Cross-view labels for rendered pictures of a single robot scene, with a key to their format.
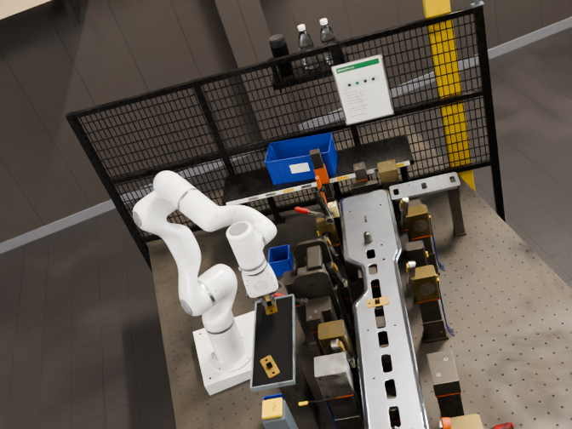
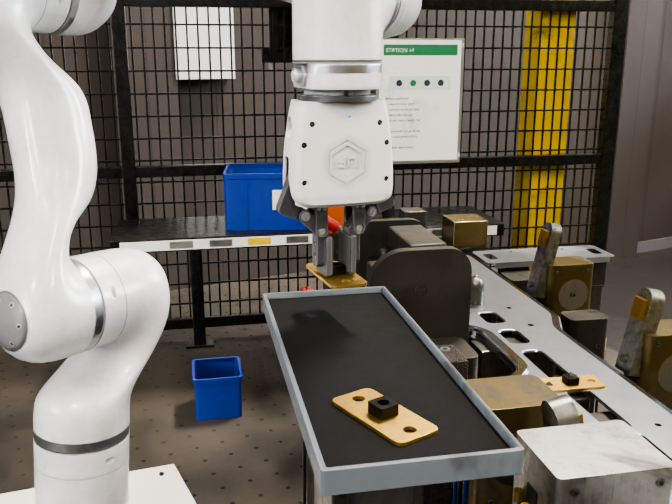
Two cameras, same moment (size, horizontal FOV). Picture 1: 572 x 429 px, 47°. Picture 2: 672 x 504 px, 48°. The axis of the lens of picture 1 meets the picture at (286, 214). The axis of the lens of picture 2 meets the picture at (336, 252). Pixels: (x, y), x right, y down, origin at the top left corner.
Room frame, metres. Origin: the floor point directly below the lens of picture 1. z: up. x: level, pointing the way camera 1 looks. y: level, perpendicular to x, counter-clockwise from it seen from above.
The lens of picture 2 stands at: (0.95, 0.44, 1.42)
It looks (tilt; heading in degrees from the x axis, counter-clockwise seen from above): 15 degrees down; 336
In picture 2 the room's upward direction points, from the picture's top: straight up
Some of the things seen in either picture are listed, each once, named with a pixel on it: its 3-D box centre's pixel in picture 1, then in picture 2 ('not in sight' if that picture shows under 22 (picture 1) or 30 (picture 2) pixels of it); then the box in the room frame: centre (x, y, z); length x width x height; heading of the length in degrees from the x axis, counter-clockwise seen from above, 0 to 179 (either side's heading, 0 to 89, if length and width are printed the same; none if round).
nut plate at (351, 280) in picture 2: (270, 304); (335, 270); (1.62, 0.15, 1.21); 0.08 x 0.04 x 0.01; 177
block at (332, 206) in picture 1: (341, 236); not in sight; (2.22, -0.20, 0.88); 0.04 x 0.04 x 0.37; 78
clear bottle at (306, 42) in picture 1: (306, 46); not in sight; (2.76, -0.34, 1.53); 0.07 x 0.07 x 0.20
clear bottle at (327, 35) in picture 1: (328, 41); not in sight; (2.74, -0.44, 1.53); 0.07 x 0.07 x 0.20
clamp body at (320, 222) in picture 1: (330, 252); not in sight; (2.15, -0.13, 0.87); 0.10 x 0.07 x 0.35; 78
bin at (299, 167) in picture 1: (301, 158); (291, 195); (2.59, -0.16, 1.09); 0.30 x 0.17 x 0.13; 70
